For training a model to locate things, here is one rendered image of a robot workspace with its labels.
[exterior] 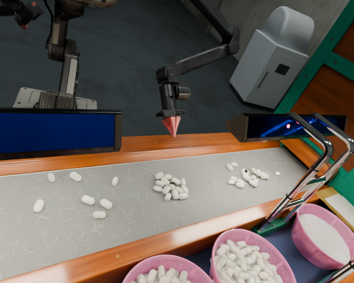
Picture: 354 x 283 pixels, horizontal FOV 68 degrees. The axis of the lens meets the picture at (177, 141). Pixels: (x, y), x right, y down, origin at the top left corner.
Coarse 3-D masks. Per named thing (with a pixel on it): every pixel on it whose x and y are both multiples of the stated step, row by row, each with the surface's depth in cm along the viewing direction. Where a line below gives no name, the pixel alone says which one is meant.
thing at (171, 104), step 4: (164, 100) 101; (168, 100) 101; (172, 100) 101; (164, 104) 101; (168, 104) 101; (172, 104) 101; (164, 108) 101; (168, 108) 100; (172, 108) 101; (176, 108) 103; (160, 112) 99; (164, 112) 98; (176, 112) 102; (180, 112) 103; (184, 112) 103; (156, 116) 102; (160, 116) 103
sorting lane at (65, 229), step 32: (160, 160) 102; (192, 160) 110; (224, 160) 118; (256, 160) 128; (288, 160) 140; (0, 192) 69; (32, 192) 72; (64, 192) 76; (96, 192) 80; (128, 192) 84; (160, 192) 89; (192, 192) 95; (224, 192) 101; (256, 192) 108; (0, 224) 63; (32, 224) 65; (64, 224) 68; (96, 224) 72; (128, 224) 75; (160, 224) 79; (0, 256) 58; (32, 256) 60; (64, 256) 62
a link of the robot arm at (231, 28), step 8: (192, 0) 110; (200, 0) 110; (208, 0) 112; (200, 8) 113; (208, 8) 112; (216, 8) 115; (208, 16) 115; (216, 16) 115; (216, 24) 117; (224, 24) 118; (224, 32) 120; (232, 32) 120; (224, 40) 126; (232, 40) 120
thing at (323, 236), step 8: (304, 216) 109; (312, 216) 111; (304, 224) 105; (312, 224) 107; (320, 224) 109; (328, 224) 110; (312, 232) 102; (320, 232) 104; (328, 232) 106; (336, 232) 108; (312, 240) 99; (320, 240) 100; (328, 240) 102; (336, 240) 103; (320, 248) 97; (328, 248) 98; (336, 248) 100; (344, 248) 102; (336, 256) 97; (344, 256) 99
